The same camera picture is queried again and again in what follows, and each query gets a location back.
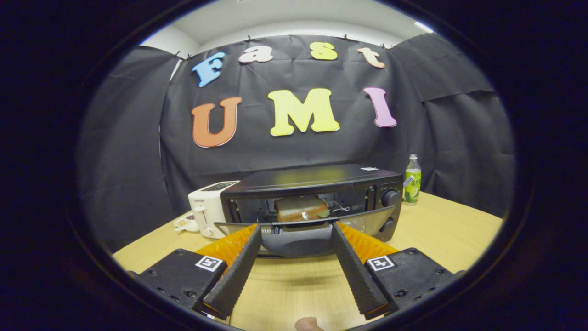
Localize white pop-up toaster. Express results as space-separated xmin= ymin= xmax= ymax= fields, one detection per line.
xmin=188 ymin=180 xmax=240 ymax=239

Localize small white snack dish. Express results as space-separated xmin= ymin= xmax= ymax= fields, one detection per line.
xmin=173 ymin=211 xmax=200 ymax=233

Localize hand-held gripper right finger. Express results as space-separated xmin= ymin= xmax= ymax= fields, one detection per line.
xmin=331 ymin=222 xmax=464 ymax=321

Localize toast sandwich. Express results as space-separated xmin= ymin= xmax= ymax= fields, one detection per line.
xmin=274 ymin=195 xmax=330 ymax=223

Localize green label drink bottle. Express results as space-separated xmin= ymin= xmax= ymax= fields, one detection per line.
xmin=403 ymin=154 xmax=422 ymax=206

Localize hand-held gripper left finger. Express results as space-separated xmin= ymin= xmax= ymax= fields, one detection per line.
xmin=133 ymin=224 xmax=262 ymax=321

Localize black toaster oven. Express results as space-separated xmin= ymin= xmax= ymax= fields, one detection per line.
xmin=214 ymin=164 xmax=404 ymax=258

